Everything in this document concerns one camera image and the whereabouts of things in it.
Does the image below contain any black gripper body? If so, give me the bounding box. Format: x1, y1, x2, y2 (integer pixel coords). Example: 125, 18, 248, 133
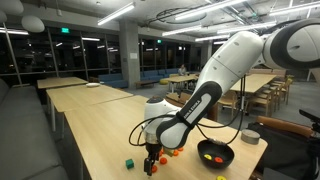
145, 141, 163, 161

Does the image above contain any black bowl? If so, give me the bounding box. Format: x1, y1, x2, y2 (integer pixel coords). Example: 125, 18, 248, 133
197, 139, 235, 169

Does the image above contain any yellow cube block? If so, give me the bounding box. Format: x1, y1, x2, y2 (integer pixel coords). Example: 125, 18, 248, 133
163, 148, 175, 158

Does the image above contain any green block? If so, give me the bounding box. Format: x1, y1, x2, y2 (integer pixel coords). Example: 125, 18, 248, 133
125, 158, 135, 170

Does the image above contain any blue sofa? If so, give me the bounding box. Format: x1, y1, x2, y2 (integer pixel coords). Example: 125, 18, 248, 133
139, 68, 179, 83
98, 73, 129, 89

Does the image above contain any wooden dining table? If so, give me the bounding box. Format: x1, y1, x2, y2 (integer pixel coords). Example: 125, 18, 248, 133
229, 73, 278, 111
166, 74, 199, 93

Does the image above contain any seated person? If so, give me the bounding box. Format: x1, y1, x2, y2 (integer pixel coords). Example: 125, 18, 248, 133
177, 64, 188, 77

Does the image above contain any long wooden table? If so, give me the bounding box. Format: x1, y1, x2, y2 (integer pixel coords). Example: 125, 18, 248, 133
46, 84, 134, 133
36, 76, 89, 101

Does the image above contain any wooden chair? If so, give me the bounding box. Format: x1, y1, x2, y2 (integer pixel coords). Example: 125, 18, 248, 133
248, 88, 278, 118
271, 78, 294, 106
218, 90, 239, 118

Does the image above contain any concrete pillar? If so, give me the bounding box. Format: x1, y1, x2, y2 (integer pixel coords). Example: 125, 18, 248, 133
118, 21, 141, 89

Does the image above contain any ceiling light strip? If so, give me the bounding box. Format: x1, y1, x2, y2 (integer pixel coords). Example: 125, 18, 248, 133
269, 1, 320, 17
97, 2, 136, 26
217, 21, 278, 34
194, 34, 231, 43
162, 25, 203, 37
174, 0, 248, 21

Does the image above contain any black bag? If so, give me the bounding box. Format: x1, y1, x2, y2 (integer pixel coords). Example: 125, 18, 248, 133
248, 121, 320, 180

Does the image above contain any grey upholstered bench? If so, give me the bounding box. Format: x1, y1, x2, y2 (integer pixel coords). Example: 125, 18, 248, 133
0, 78, 69, 180

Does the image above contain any brown padded chair back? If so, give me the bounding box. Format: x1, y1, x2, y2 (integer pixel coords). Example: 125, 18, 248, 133
255, 115, 315, 138

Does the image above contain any round white pendant lamp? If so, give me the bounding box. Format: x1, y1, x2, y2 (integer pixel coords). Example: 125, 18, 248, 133
21, 14, 46, 34
0, 0, 25, 16

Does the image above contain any grey duct tape roll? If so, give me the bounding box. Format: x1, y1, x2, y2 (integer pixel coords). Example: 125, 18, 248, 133
240, 129, 261, 145

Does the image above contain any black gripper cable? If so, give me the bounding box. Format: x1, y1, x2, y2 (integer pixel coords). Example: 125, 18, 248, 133
128, 74, 247, 148

